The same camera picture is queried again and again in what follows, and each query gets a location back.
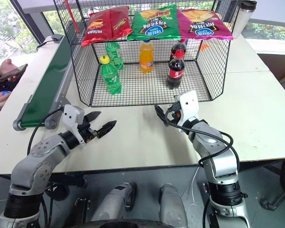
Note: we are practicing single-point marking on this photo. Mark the silver right robot thigh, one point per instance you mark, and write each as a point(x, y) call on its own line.
point(172, 206)

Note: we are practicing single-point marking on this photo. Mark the green chips bag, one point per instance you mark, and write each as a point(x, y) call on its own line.
point(154, 26)

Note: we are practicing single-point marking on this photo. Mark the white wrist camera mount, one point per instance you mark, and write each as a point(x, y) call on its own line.
point(71, 116)
point(188, 104)

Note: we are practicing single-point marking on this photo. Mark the small orange object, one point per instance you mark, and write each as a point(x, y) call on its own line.
point(205, 46)

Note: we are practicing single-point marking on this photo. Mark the black smartphone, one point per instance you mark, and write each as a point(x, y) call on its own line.
point(13, 72)

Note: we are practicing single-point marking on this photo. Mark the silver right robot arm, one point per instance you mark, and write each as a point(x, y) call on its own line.
point(216, 156)

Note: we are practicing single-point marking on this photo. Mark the green soda bottle yellow cap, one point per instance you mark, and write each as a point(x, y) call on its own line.
point(111, 77)

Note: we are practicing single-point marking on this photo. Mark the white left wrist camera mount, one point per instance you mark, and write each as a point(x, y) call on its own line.
point(71, 116)

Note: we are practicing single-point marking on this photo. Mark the orange soda bottle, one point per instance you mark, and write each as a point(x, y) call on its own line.
point(146, 58)

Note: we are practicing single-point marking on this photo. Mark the red chips bag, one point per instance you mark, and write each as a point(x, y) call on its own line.
point(96, 28)
point(120, 22)

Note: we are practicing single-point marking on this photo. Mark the green conveyor belt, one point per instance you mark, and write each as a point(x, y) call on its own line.
point(47, 83)

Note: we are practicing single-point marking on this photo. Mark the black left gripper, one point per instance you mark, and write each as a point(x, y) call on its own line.
point(88, 133)

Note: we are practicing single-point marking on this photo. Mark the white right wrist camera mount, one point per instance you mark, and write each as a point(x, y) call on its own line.
point(188, 104)

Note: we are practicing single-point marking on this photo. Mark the cola bottle red cap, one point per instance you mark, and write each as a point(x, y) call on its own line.
point(175, 73)
point(179, 46)

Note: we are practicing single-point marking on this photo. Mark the grey power adapter box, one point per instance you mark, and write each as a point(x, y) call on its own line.
point(57, 38)

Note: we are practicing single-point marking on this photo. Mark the silver robot thigh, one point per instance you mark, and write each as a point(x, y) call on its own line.
point(115, 202)
point(172, 206)

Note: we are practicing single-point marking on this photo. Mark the person's hand with phone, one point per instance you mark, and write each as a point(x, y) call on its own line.
point(7, 67)

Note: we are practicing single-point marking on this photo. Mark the silver left robot thigh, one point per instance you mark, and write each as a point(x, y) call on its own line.
point(115, 202)

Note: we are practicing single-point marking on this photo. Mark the white tumbler black lid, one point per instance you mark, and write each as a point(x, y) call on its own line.
point(243, 20)

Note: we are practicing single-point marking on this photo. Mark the magenta chips bag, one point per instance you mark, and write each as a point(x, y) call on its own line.
point(202, 25)

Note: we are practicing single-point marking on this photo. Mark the red stick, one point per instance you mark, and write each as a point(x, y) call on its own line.
point(73, 16)

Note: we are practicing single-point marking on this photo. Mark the black chair base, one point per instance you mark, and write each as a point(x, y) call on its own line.
point(279, 197)

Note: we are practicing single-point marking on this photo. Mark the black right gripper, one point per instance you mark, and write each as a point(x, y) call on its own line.
point(174, 114)

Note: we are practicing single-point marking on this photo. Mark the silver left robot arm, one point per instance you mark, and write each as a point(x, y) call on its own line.
point(35, 164)

